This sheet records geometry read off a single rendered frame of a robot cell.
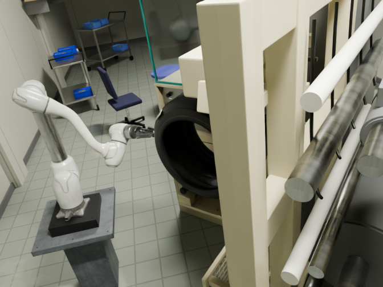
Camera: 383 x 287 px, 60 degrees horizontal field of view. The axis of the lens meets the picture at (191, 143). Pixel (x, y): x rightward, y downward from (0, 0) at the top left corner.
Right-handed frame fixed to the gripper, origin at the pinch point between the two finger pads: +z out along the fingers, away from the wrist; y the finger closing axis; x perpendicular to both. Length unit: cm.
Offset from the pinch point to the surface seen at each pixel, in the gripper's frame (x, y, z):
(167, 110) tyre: -19.9, -11.0, 23.5
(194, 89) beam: -39, -36, 63
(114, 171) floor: 96, 73, -169
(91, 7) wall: -89, 526, -659
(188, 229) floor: 115, 34, -39
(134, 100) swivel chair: 47, 168, -205
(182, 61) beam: -49, -36, 61
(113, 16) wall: -51, 562, -627
